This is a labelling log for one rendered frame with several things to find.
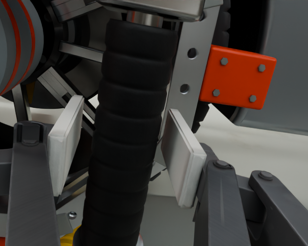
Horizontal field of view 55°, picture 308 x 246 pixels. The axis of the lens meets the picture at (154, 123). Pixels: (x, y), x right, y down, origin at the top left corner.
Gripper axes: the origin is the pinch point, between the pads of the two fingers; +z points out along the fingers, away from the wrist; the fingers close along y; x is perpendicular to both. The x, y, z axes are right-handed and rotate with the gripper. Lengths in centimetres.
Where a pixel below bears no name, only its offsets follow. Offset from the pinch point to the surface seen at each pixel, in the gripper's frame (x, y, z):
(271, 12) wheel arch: 12.1, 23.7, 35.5
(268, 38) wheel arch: 7.9, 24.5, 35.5
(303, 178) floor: -84, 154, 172
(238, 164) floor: -83, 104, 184
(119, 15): 7.0, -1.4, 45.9
